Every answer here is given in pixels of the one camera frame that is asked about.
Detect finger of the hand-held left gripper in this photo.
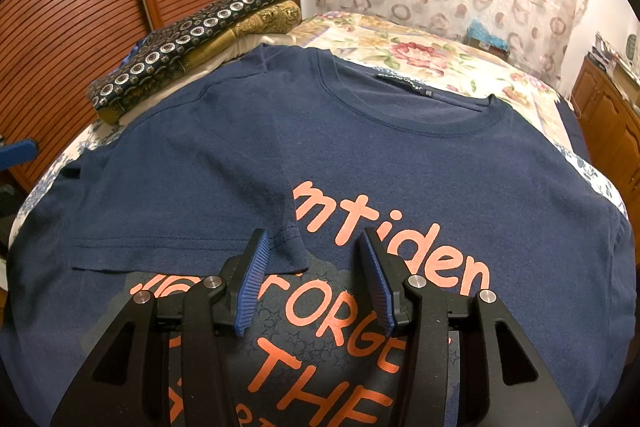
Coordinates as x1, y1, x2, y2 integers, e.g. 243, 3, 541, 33
0, 138, 40, 170

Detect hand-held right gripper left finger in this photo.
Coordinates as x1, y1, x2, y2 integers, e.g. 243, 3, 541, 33
50, 228, 274, 427

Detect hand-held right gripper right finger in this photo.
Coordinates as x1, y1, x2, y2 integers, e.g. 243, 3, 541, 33
354, 227, 576, 427

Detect navy t-shirt with orange print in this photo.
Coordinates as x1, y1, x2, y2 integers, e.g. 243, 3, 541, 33
0, 44, 633, 427

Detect wooden louvered wardrobe door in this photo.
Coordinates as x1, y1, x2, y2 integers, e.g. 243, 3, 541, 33
0, 0, 301, 192

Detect folded dark circle-patterned blanket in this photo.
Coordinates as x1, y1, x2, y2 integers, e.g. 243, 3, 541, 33
86, 0, 294, 115

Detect pink floral blanket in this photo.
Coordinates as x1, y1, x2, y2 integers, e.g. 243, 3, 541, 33
290, 11, 566, 128

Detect blue floral bedspread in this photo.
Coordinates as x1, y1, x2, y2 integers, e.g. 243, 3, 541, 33
7, 107, 628, 248

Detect navy cloth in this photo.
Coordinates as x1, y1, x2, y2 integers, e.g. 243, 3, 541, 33
555, 94, 591, 165

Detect cardboard box with blue cloth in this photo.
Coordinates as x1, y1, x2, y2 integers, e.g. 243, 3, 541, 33
466, 19, 511, 58

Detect wooden cabinet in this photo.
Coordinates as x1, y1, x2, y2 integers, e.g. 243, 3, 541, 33
570, 57, 640, 202

